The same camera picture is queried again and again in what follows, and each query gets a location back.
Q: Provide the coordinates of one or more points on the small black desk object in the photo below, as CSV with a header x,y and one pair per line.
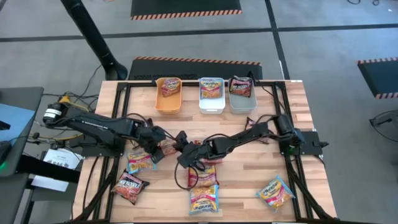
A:
x,y
3,125

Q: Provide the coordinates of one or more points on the black metal rig frame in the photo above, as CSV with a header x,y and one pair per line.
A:
x,y
190,83

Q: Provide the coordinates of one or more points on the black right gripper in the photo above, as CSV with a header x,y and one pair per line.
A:
x,y
194,154

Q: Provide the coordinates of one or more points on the plain white paper sheet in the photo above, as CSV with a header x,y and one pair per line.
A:
x,y
49,183

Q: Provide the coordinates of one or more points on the black computer mouse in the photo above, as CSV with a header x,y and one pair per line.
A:
x,y
3,152

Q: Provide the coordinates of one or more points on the black striped floor mat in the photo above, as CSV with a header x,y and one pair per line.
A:
x,y
377,77
186,7
202,70

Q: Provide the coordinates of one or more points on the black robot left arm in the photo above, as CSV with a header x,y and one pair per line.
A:
x,y
93,124

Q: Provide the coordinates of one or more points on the black desk crossbar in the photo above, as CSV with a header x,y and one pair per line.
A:
x,y
46,169

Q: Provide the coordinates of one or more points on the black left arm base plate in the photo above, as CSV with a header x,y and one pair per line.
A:
x,y
93,153

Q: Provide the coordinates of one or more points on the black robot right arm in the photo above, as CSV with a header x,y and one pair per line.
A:
x,y
245,137

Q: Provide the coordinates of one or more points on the grey plastic bin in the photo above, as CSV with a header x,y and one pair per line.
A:
x,y
242,105

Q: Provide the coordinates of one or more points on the orange plastic bin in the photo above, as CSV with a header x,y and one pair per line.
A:
x,y
168,104

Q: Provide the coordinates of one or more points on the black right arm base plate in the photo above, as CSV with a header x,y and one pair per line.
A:
x,y
312,143

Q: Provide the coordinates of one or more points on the grey desk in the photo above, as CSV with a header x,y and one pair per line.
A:
x,y
25,99

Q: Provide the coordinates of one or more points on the white plastic bin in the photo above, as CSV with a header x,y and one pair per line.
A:
x,y
212,105

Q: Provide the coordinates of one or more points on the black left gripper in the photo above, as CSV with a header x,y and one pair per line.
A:
x,y
152,135

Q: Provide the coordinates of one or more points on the blue Maruchan ramen pack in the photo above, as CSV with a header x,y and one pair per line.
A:
x,y
211,88
275,193
203,199
140,161

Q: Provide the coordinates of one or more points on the printed white paper sheet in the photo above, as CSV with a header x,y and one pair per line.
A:
x,y
60,158

